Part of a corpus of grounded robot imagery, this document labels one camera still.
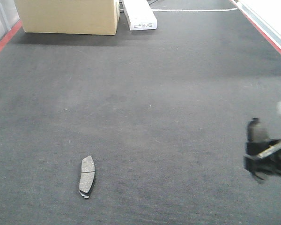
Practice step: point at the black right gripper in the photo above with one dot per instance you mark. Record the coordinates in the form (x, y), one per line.
(268, 159)

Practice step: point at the grey brake pad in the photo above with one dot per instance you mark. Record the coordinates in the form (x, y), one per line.
(87, 177)
(256, 132)

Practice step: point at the white long box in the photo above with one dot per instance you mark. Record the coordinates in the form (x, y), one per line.
(139, 15)

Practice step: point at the cardboard box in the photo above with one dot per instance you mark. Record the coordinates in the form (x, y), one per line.
(92, 17)

